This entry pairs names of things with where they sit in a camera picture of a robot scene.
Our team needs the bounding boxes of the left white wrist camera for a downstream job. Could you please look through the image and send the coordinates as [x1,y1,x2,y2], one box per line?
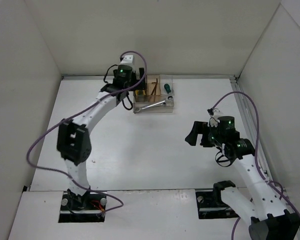
[120,54,135,69]

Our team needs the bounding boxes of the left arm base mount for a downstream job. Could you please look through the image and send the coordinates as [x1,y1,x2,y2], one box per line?
[58,190,107,223]

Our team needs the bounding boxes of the green handled stubby screwdriver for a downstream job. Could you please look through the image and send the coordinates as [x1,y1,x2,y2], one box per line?
[163,83,172,94]

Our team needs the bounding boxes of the amber plastic bin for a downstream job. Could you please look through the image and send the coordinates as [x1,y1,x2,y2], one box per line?
[146,75,161,103]

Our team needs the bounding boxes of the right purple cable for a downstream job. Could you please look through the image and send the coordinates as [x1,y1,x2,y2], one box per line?
[207,91,300,240]

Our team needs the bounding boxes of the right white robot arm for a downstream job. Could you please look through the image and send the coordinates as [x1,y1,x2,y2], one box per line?
[185,116,300,240]

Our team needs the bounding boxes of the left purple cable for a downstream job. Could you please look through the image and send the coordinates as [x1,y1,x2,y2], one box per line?
[26,51,148,217]

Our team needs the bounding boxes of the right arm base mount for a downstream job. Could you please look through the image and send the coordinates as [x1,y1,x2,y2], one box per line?
[195,180,239,220]

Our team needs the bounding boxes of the yellow handled needle-nose pliers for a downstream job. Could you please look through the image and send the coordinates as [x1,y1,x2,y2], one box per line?
[135,90,146,96]

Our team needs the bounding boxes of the clear small plastic bin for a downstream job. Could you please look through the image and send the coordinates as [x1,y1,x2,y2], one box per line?
[159,74,175,96]

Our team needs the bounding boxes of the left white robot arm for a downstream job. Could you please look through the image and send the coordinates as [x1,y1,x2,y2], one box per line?
[56,64,146,210]

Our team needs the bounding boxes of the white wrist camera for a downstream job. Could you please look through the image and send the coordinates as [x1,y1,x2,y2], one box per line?
[120,54,135,69]
[207,108,224,127]

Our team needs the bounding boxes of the clear long plastic bin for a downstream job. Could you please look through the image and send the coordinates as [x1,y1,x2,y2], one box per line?
[133,95,174,114]

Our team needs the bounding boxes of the silver ratchet wrench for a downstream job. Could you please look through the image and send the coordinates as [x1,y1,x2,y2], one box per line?
[134,95,174,113]

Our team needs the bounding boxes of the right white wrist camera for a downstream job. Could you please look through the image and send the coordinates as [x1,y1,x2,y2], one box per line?
[207,108,224,127]

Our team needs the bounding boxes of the grey smoked plastic bin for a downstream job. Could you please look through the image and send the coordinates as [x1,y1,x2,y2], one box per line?
[133,85,147,102]

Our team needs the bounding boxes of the purple cable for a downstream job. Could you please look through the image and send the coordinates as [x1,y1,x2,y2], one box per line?
[207,91,300,240]
[26,51,148,217]

